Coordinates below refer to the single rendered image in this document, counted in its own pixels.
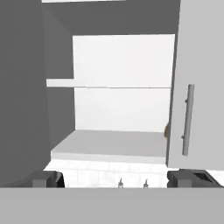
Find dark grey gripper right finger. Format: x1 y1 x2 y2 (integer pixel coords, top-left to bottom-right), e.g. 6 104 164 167
166 169 222 189

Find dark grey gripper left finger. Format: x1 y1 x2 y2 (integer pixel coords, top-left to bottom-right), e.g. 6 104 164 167
11 170 66 189

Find dark grey cabinet door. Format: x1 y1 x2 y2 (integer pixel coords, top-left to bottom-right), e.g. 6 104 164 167
0 0 53 187

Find white cabinet shelf board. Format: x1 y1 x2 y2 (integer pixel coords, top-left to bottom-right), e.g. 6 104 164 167
45 78 172 89

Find light grey cabinet door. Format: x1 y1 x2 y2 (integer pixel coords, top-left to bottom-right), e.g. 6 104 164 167
165 0 224 171

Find grey bar door handle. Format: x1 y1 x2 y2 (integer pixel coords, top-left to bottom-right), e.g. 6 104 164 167
181 84 196 157

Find open grey wall cabinet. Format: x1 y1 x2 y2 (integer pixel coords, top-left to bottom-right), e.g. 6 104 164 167
40 0 182 165

